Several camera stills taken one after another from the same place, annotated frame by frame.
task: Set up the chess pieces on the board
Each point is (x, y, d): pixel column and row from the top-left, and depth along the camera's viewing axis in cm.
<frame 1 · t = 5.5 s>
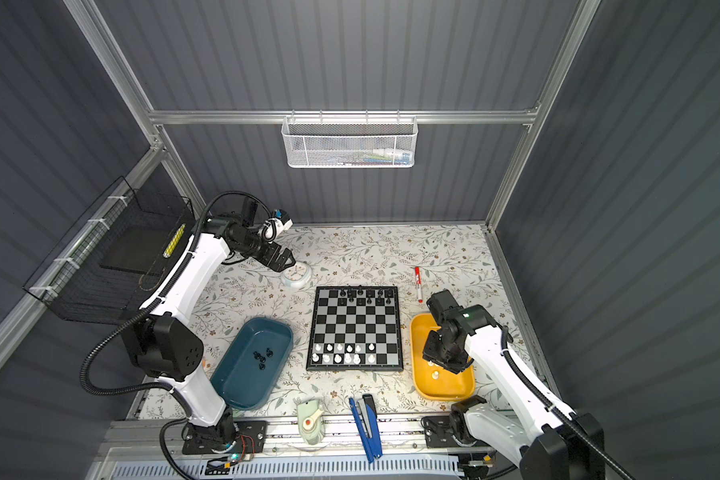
left hand: (278, 254, 85), fingers open
right hand: (435, 362, 77), fingers open
black white chess board: (356, 328, 93), point 2 cm above the table
teal plastic tray: (248, 373, 88), on the table
yellow plastic tray: (431, 380, 84), on the table
red white marker pen: (418, 273, 107), on the table
white chess pawn: (435, 375, 83), point 2 cm above the table
black chess pieces in tray: (262, 359, 88), on the table

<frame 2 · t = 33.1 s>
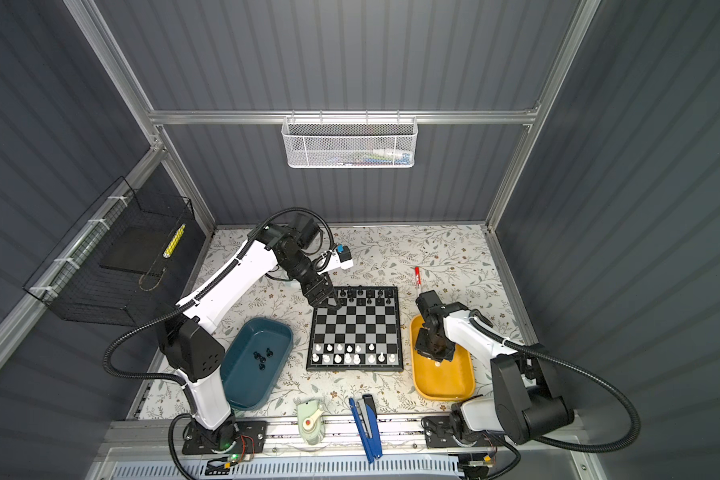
left hand: (332, 294, 78), fingers open
right hand: (430, 355, 87), fingers closed
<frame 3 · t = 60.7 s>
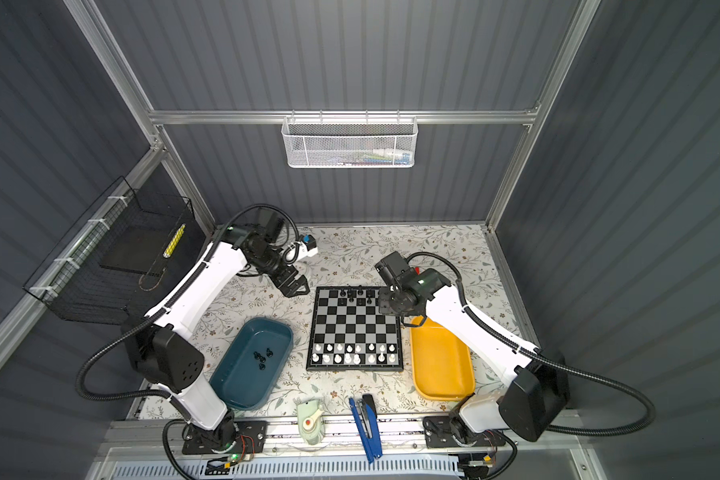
left hand: (294, 278, 81), fingers open
right hand: (390, 306, 80), fingers closed
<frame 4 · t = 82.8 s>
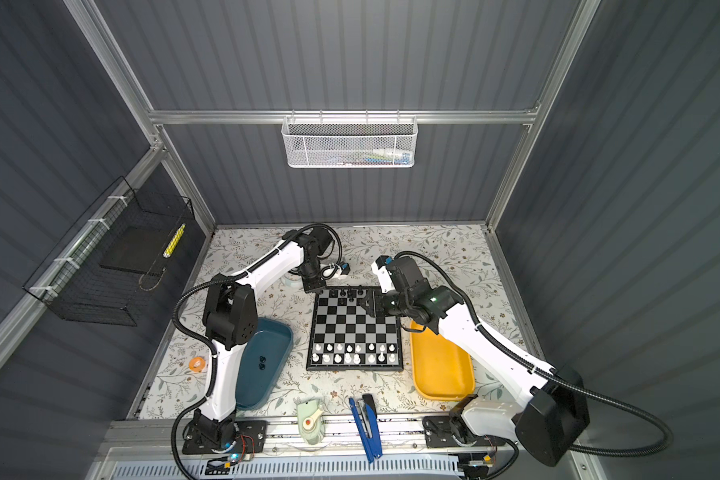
left hand: (314, 284, 96), fingers closed
right hand: (367, 305, 77), fingers open
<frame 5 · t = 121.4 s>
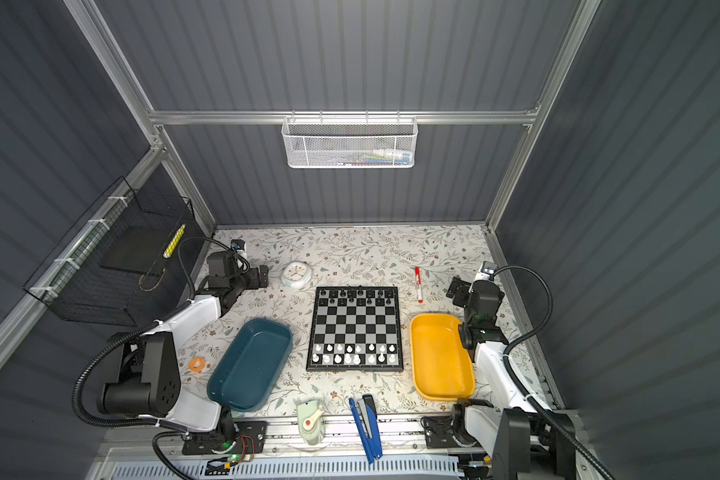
left hand: (250, 268, 93), fingers open
right hand: (478, 283, 84), fingers open
